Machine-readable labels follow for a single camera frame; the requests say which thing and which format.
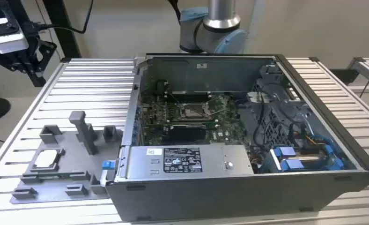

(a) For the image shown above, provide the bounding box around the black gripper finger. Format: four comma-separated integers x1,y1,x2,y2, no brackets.
24,39,57,88

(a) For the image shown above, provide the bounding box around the silver CPU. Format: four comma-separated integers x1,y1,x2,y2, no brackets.
33,150,61,168

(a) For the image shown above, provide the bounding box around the black RAM slot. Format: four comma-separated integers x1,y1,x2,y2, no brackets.
165,90,212,96
165,94,212,99

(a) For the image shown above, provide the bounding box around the CPU socket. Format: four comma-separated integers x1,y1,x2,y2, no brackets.
178,102,210,120

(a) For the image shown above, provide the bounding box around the grey parts rack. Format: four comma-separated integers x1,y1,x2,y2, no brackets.
9,110,124,205

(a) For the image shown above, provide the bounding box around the green RAM stick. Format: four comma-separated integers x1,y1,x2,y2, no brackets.
23,172,89,179

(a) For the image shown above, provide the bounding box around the metal locking lever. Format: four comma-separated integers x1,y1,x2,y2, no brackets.
166,90,182,105

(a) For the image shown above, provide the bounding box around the black graphics card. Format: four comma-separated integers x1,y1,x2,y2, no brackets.
168,124,209,144

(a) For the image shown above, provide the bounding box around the black power supply label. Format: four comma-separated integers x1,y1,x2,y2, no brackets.
162,147,202,174

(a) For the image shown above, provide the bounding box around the metal socket cover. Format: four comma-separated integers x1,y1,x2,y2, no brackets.
208,96,233,116

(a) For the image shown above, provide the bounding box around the green motherboard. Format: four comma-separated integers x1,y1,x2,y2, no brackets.
138,92,246,146

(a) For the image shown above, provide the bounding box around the silver power supply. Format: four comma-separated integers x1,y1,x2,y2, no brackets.
124,144,256,179

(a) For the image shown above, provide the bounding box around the black open PC case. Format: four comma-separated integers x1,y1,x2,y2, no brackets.
104,52,369,222

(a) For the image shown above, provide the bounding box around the grey metal drive cage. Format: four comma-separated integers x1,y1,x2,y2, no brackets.
237,90,315,152

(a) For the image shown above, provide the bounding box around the blue disk carrier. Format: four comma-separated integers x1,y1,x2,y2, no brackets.
279,157,343,172
270,145,329,158

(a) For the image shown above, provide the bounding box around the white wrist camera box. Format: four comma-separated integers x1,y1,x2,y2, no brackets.
0,15,29,55

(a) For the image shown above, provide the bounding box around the black stand post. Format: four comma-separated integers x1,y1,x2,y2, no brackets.
45,0,82,60

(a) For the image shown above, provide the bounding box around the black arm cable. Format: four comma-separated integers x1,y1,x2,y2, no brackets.
166,0,182,23

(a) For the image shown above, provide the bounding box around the silver metal bracket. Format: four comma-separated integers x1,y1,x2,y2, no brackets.
246,91,271,104

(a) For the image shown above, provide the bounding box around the black wire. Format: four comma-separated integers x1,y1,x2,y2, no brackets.
252,90,267,148

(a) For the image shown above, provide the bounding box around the black table bracket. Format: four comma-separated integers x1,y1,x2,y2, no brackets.
329,68,359,86

